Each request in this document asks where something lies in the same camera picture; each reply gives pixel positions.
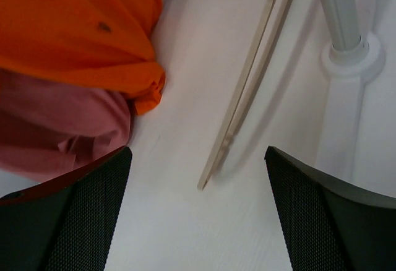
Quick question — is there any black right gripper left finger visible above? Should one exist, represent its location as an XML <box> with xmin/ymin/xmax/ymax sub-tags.
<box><xmin>1</xmin><ymin>146</ymin><xmax>132</xmax><ymax>270</ymax></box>

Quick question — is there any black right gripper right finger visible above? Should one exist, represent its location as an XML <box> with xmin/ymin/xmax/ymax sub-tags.
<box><xmin>265</xmin><ymin>146</ymin><xmax>395</xmax><ymax>270</ymax></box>

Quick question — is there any orange t shirt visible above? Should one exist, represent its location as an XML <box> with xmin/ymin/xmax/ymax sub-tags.
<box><xmin>1</xmin><ymin>0</ymin><xmax>166</xmax><ymax>115</ymax></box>

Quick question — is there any beige wooden hanger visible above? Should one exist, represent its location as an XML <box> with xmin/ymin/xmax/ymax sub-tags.
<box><xmin>197</xmin><ymin>0</ymin><xmax>292</xmax><ymax>191</ymax></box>

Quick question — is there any pink t shirt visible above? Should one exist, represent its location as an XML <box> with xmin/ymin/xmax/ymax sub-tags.
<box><xmin>1</xmin><ymin>70</ymin><xmax>133</xmax><ymax>181</ymax></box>

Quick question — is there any metal clothes rack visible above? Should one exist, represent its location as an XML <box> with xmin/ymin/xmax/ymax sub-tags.
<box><xmin>315</xmin><ymin>0</ymin><xmax>385</xmax><ymax>181</ymax></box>

